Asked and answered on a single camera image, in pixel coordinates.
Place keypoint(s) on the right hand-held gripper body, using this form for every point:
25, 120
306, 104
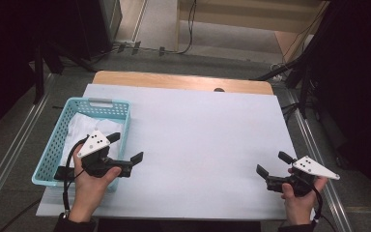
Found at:
315, 169

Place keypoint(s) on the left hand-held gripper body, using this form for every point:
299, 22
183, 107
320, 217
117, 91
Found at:
93, 145

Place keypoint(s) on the white garment black waistband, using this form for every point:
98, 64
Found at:
83, 129

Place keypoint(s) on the light blue plastic basket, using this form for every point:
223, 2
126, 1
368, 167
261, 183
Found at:
54, 145

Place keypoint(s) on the person's right hand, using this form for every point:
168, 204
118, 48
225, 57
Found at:
299, 206

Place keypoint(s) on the person's left hand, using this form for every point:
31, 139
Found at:
90, 193

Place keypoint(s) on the white table mat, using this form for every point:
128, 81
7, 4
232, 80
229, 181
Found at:
206, 135

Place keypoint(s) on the black metal stand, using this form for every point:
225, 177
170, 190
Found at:
299, 74
45, 61

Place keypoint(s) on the wooden table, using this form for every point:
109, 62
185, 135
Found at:
180, 80

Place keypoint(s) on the white power strip with plugs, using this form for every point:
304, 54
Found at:
132, 45

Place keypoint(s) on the dark cabinet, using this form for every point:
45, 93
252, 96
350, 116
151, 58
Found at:
103, 25

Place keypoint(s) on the metal floor rail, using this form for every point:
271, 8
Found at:
16, 141
315, 135

